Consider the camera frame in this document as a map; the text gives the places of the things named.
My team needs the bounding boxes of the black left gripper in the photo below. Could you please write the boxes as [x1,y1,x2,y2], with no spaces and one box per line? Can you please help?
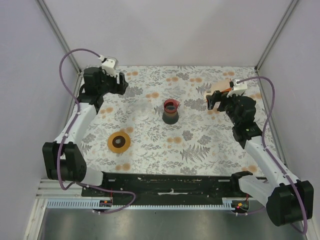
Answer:
[98,67,129,96]

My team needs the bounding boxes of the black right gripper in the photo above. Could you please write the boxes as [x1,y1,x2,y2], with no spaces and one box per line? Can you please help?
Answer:
[206,90,242,126]

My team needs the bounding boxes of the round wooden dripper base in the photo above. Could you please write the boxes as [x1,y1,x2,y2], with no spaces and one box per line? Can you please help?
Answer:
[107,131,131,154]

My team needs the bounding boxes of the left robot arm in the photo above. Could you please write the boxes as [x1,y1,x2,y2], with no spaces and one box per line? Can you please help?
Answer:
[42,67,129,197]

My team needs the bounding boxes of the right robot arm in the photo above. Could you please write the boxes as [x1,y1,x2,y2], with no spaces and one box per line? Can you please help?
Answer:
[205,90,314,226]

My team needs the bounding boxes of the orange packet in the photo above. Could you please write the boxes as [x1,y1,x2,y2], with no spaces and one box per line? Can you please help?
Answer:
[203,79,232,104]

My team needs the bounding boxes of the dark carafe with red rim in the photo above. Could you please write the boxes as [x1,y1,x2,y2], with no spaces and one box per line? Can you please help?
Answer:
[162,99,180,125]

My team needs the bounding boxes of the floral patterned table mat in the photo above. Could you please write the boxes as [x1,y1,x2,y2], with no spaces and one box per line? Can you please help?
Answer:
[79,66,266,177]

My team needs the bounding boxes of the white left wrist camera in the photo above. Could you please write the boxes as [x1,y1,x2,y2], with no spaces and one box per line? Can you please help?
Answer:
[98,55,118,77]

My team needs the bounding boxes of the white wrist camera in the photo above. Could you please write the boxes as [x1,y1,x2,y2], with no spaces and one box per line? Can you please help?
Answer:
[227,78,248,98]
[98,55,118,77]

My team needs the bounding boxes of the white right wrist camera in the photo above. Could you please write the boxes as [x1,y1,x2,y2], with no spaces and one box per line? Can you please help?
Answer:
[227,78,248,98]

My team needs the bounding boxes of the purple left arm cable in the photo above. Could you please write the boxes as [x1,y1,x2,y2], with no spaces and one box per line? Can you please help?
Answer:
[56,48,137,215]

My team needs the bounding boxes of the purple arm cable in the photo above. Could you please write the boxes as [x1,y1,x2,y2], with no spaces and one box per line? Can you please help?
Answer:
[234,76,310,235]
[56,48,137,215]

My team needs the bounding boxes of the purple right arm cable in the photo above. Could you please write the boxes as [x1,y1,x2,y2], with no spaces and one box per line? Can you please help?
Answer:
[234,76,310,235]

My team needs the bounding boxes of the white slotted cable duct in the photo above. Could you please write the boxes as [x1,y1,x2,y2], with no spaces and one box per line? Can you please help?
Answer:
[46,198,241,211]

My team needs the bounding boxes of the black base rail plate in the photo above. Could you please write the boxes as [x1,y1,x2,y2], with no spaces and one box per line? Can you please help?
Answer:
[81,172,246,205]

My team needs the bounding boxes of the aluminium frame post left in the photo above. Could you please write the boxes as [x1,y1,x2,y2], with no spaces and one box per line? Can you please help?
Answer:
[37,0,83,75]

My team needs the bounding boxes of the aluminium frame post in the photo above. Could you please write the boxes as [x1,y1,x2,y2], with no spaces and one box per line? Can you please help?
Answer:
[37,0,83,75]
[254,0,301,71]

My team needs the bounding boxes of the aluminium frame post right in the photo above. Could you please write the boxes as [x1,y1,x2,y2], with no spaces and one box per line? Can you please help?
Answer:
[254,0,301,71]

